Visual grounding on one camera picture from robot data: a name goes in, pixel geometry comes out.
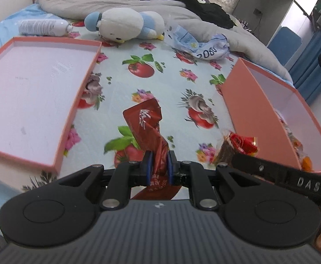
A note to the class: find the pink cardboard box lid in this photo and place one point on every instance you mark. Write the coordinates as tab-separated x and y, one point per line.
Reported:
31	93

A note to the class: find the white blue plush penguin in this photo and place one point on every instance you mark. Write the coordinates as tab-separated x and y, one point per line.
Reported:
121	23

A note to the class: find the grey duvet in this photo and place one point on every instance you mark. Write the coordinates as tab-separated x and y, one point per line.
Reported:
75	2

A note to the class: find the blue curtain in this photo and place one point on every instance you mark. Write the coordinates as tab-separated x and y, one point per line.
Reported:
309	71

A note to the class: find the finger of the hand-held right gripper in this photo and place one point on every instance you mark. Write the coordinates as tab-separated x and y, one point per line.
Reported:
255	166

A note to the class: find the pink cardboard box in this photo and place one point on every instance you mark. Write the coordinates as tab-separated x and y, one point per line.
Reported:
248	101

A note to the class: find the white lotion bottle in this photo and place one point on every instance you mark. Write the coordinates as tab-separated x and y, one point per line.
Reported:
42	27

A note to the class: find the shiny red snack wrapper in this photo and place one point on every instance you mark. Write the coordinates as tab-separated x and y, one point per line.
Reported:
240	143

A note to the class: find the dark red foil snack packet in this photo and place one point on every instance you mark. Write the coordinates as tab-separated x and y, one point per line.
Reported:
146	121

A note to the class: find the blue star bed sheet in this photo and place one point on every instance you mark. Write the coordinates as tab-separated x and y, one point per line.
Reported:
3	24

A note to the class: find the pile of assorted snack packets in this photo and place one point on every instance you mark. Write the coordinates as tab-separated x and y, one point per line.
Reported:
294	140

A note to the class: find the blue chair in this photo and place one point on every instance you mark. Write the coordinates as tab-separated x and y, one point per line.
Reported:
284	45

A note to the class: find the black clothing pile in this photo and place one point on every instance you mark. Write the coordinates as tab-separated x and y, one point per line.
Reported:
212	13

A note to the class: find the small cosmetic bottles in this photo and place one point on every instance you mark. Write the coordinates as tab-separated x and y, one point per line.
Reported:
244	25

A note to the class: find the crumpled blue white plastic bag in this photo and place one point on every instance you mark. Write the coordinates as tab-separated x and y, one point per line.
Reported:
204	48

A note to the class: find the black wall plug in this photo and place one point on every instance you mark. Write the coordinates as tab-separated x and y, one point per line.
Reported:
257	12

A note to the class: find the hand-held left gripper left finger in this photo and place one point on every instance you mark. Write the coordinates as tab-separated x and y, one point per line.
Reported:
148	167

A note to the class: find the fruit print bed sheet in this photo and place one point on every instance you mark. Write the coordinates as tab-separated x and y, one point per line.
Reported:
163	88

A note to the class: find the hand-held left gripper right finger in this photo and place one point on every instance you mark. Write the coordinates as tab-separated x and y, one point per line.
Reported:
172	167

